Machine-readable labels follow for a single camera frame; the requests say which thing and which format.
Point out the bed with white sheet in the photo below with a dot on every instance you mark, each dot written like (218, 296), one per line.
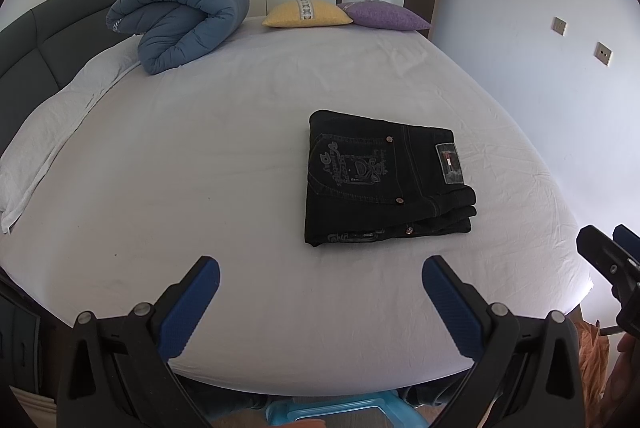
(200, 158)

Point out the dark bedside cabinet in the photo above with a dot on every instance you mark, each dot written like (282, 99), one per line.
(20, 343)

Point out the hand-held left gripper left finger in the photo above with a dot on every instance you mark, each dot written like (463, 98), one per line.
(192, 308)

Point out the orange brown cloth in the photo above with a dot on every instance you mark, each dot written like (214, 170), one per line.
(595, 348)

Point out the dark grey padded headboard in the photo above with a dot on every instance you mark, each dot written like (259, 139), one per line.
(50, 43)

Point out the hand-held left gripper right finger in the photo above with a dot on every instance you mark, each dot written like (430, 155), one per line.
(450, 308)

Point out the yellow pillow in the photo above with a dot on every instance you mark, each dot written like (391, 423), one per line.
(285, 14)

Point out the rolled blue duvet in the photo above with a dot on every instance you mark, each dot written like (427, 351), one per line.
(185, 13)

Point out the person's right hand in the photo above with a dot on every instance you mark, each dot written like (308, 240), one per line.
(631, 344)

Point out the purple pillow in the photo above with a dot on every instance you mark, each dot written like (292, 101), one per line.
(380, 14)

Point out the white pillow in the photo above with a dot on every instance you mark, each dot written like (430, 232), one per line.
(45, 143)

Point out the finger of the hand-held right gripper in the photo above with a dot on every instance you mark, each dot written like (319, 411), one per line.
(629, 240)
(597, 250)

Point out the beige wall socket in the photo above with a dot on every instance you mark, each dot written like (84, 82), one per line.
(603, 54)
(559, 26)

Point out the blue plastic stool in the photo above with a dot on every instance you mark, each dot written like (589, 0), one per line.
(350, 410)

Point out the black denim pants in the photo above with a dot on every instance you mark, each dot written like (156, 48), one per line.
(360, 208)

